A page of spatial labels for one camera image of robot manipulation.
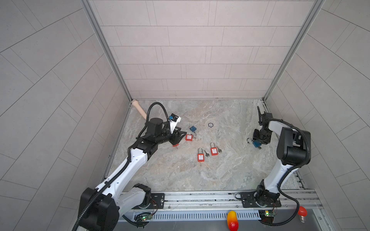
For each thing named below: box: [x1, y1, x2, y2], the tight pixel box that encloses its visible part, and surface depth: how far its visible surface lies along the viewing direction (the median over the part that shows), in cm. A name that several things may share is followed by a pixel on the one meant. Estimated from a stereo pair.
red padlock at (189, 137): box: [185, 134, 195, 142], surface depth 96 cm
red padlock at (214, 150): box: [210, 141, 219, 156], surface depth 89 cm
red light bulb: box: [297, 205, 308, 223], surface depth 67 cm
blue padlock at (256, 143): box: [246, 137, 262, 150], surface depth 93 cm
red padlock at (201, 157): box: [197, 147, 205, 163], surface depth 86 cm
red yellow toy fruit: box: [227, 210, 239, 231], surface depth 65 cm
